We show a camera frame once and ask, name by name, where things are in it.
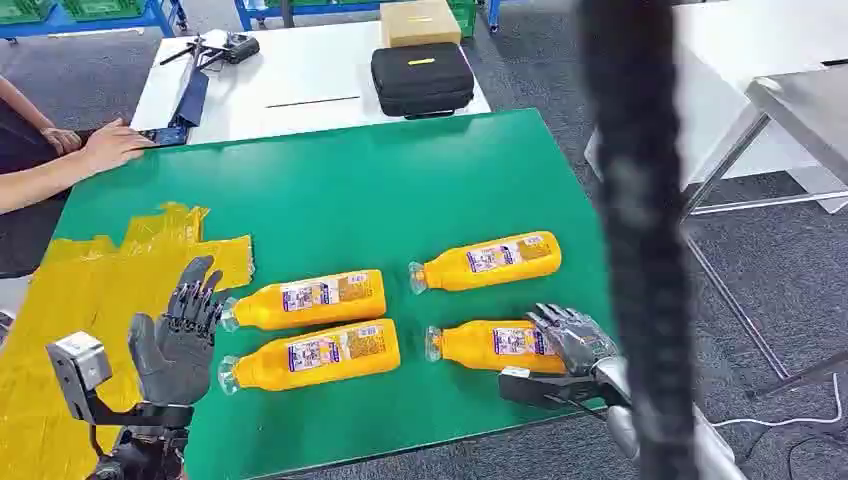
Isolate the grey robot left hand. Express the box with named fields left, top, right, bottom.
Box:
left=127, top=255, right=231, bottom=408

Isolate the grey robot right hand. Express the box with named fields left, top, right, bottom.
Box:
left=526, top=303, right=621, bottom=379

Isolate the person's right hand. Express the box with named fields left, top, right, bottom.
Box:
left=79, top=117, right=158, bottom=176

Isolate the person's left hand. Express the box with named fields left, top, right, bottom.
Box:
left=39, top=125, right=84, bottom=158

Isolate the orange drink bottle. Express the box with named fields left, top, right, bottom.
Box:
left=407, top=230, right=563, bottom=296
left=220, top=268, right=388, bottom=333
left=424, top=319, right=569, bottom=376
left=217, top=318, right=403, bottom=397

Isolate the long blue metal rack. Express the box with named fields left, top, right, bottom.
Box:
left=0, top=0, right=189, bottom=42

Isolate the yellow plastic sheet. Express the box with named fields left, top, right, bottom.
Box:
left=0, top=201, right=256, bottom=480

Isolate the black folding tripod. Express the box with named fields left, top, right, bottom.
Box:
left=158, top=33, right=231, bottom=72

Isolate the green plastic crate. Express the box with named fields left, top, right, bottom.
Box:
left=0, top=0, right=57, bottom=26
left=447, top=0, right=480, bottom=39
left=60, top=0, right=146, bottom=21

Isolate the black remote controller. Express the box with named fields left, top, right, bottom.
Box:
left=221, top=33, right=262, bottom=66

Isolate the white table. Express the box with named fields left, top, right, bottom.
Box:
left=129, top=19, right=493, bottom=148

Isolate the thin black rod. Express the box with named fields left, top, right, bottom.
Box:
left=264, top=95, right=363, bottom=110

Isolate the green table mat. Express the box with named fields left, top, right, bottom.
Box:
left=51, top=108, right=622, bottom=480

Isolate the black carrying case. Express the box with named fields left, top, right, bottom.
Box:
left=369, top=41, right=477, bottom=121

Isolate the brown cardboard box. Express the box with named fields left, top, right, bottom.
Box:
left=379, top=0, right=464, bottom=50

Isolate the white panel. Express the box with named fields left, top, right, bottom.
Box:
left=584, top=0, right=848, bottom=215

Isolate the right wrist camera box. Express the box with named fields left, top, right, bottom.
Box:
left=498, top=365, right=603, bottom=413

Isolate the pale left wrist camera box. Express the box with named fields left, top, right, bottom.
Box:
left=44, top=331, right=115, bottom=426

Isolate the thick black braided cable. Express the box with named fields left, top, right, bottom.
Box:
left=574, top=0, right=701, bottom=480

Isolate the white floor cable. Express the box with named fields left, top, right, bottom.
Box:
left=710, top=372, right=847, bottom=430

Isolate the black floor cable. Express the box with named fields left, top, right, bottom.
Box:
left=735, top=430, right=848, bottom=480

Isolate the steel frame table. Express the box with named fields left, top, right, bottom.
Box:
left=680, top=62, right=848, bottom=400

